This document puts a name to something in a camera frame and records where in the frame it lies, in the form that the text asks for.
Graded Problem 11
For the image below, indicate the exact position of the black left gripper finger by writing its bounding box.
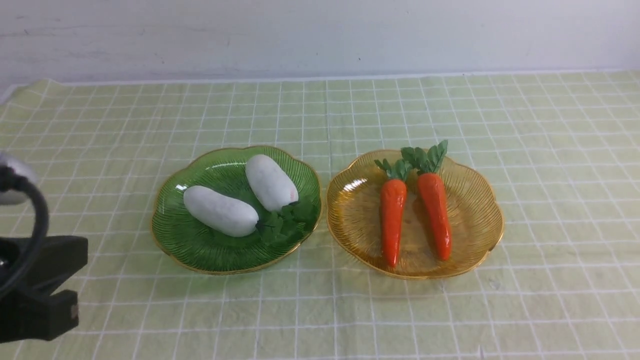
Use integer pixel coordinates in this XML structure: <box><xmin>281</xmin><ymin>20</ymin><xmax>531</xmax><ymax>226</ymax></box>
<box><xmin>1</xmin><ymin>235</ymin><xmax>89</xmax><ymax>296</ymax></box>
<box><xmin>0</xmin><ymin>290</ymin><xmax>79</xmax><ymax>344</ymax></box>

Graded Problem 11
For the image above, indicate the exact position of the white radish with leaves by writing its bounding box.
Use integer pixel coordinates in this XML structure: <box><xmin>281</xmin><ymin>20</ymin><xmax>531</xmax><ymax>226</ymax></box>
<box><xmin>183</xmin><ymin>185</ymin><xmax>301</xmax><ymax>246</ymax></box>

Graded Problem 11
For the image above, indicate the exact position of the orange carrot with leaves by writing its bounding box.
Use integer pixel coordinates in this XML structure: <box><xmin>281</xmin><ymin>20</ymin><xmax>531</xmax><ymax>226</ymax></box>
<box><xmin>400</xmin><ymin>139</ymin><xmax>452</xmax><ymax>261</ymax></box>

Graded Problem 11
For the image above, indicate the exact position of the green ribbed plastic plate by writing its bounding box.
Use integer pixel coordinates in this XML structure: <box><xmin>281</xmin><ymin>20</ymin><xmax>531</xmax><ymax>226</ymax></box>
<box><xmin>151</xmin><ymin>145</ymin><xmax>323</xmax><ymax>275</ymax></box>

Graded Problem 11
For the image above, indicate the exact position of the amber ribbed plastic plate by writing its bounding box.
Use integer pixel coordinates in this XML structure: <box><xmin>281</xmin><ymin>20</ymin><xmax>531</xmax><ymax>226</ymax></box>
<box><xmin>326</xmin><ymin>149</ymin><xmax>505</xmax><ymax>280</ymax></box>

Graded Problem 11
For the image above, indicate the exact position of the green checkered tablecloth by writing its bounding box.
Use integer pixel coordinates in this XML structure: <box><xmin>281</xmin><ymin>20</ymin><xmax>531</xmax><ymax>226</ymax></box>
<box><xmin>1</xmin><ymin>71</ymin><xmax>639</xmax><ymax>360</ymax></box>

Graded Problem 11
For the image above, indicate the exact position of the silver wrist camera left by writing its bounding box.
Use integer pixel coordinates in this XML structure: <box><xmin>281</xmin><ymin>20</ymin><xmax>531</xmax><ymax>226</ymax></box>
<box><xmin>0</xmin><ymin>150</ymin><xmax>38</xmax><ymax>206</ymax></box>

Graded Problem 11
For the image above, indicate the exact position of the black camera cable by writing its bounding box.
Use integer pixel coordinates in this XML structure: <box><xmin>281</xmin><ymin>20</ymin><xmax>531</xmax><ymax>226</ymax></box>
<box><xmin>0</xmin><ymin>167</ymin><xmax>50</xmax><ymax>301</ymax></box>

